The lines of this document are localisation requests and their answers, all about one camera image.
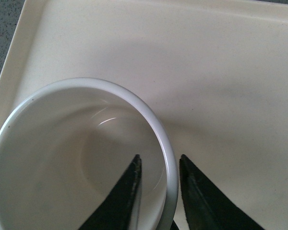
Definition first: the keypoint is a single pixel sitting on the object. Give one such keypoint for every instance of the pale pink rectangular tray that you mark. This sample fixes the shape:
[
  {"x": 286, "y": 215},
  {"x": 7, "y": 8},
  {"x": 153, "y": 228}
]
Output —
[{"x": 214, "y": 71}]

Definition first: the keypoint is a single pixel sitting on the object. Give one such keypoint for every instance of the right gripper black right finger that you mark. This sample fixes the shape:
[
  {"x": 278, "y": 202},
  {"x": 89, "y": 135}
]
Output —
[{"x": 206, "y": 206}]

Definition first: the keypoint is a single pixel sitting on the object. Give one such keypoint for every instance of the white smiley mug black handle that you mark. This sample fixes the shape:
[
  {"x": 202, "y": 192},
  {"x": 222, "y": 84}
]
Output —
[{"x": 64, "y": 147}]

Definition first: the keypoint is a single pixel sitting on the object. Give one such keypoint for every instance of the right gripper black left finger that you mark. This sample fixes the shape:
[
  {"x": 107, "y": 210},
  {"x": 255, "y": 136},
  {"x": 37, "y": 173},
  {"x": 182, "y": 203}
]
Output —
[{"x": 120, "y": 210}]

